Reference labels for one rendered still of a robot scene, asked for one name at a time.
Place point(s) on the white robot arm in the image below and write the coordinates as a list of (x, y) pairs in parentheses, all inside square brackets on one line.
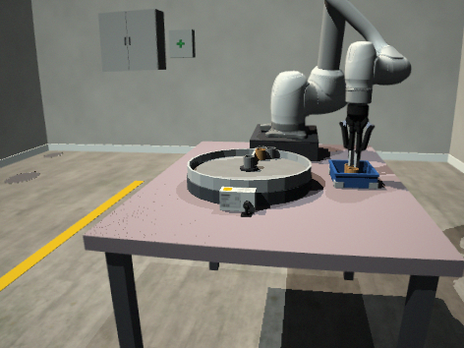
[(367, 63)]

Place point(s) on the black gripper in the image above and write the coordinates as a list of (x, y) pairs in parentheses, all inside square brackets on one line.
[(356, 125)]

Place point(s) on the blue crate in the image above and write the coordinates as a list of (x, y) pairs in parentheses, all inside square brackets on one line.
[(366, 178)]

